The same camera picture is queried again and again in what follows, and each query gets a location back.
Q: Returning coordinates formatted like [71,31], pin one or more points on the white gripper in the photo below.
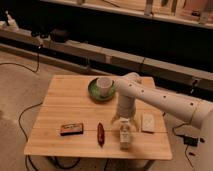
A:
[126,109]

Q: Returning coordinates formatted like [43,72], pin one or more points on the clear white-labelled bottle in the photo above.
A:
[125,134]

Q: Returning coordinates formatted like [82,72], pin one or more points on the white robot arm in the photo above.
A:
[194,111]

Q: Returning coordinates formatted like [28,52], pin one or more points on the beige sponge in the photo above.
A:
[148,123]

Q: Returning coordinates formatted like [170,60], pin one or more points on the white cup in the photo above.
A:
[104,84]

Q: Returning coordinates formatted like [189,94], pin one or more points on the dark red snack box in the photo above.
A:
[71,129]

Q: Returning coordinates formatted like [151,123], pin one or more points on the wooden table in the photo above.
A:
[67,101]

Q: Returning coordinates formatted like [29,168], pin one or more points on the black power adapter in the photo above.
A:
[190,141]

